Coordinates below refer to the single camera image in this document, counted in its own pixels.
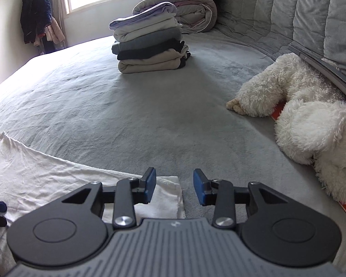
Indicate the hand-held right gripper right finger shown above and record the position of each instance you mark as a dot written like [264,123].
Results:
[200,187]

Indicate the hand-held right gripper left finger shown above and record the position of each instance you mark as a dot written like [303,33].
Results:
[150,184]

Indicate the white pants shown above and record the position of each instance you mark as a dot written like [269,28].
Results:
[46,173]

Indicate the folded beige garment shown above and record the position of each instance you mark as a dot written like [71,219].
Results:
[147,63]

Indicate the white plush toy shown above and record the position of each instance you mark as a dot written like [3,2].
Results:
[305,121]

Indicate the folded black garment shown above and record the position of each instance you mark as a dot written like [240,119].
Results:
[150,52]

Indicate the folded grey sweater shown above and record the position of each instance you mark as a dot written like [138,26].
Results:
[150,40]

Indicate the folded white garment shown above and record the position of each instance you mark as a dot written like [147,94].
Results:
[144,31]

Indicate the folded purple garment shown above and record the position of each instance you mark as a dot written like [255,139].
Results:
[144,16]

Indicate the grey pink folded quilt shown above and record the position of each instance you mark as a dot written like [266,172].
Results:
[196,11]

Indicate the pink hanging garment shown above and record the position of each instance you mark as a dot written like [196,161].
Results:
[56,31]

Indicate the grey quilted headboard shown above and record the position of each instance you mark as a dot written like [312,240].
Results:
[276,11]

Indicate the dark blue hanging jacket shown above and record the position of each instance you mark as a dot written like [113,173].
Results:
[34,11]

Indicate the grey patterned curtain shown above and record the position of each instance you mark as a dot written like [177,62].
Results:
[57,5]

